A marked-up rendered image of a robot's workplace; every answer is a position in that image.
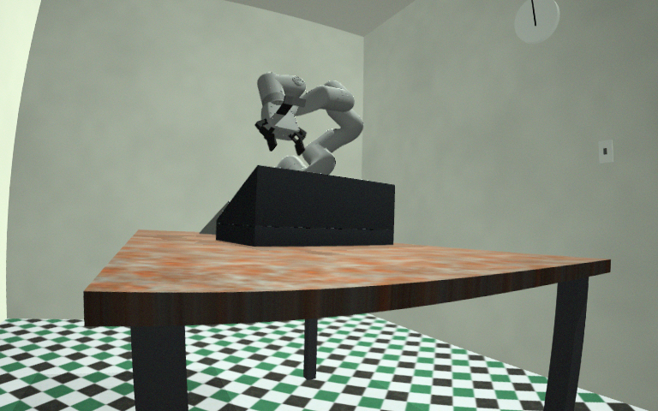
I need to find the grey switch console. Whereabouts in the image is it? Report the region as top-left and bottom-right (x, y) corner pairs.
(216, 165), (395, 247)

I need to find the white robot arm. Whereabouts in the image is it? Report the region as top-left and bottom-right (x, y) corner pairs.
(257, 72), (363, 175)

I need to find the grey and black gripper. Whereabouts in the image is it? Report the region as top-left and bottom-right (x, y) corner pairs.
(255, 99), (307, 156)

